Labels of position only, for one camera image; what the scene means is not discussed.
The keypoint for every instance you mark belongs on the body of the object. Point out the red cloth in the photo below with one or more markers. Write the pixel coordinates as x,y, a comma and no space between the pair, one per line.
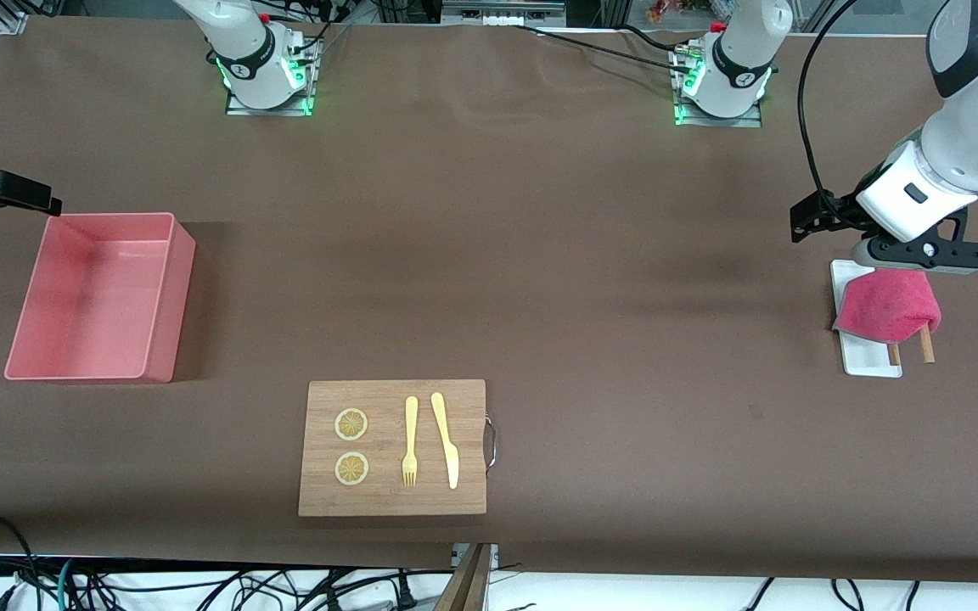
888,305

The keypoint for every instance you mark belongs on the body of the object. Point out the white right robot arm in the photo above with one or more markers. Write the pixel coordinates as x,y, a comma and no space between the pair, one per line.
238,42

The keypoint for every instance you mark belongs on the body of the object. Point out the pink plastic bin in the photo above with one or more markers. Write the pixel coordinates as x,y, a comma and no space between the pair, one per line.
98,297

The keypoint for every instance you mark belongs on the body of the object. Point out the white rack tray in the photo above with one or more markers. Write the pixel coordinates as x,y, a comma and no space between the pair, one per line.
867,358

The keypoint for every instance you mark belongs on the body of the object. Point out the lemon slice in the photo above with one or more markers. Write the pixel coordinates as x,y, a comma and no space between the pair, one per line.
351,424
351,468

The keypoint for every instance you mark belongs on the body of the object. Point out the yellow knife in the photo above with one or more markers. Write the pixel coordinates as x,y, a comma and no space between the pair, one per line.
452,462

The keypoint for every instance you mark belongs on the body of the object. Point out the wooden cutting board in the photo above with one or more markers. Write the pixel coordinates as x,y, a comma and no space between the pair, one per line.
383,450

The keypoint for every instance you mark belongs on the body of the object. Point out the yellow fork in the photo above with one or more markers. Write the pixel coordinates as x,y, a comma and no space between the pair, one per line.
410,424

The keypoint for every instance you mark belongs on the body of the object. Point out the brown wooden beam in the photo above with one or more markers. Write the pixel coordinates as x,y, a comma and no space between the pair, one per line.
465,590

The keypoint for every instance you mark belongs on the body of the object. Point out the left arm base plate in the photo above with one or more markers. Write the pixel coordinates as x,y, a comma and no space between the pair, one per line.
750,120

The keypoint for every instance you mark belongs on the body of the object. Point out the aluminium frame corner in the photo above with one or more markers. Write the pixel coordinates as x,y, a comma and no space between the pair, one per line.
12,21

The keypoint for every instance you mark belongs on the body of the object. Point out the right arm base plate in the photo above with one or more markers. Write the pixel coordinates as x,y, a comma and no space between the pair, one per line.
238,110

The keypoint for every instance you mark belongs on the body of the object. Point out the silver metal rail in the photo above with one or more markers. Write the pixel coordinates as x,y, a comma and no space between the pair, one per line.
497,13

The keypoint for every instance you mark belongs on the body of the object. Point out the small metal bracket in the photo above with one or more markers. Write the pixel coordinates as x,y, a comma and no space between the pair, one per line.
494,556

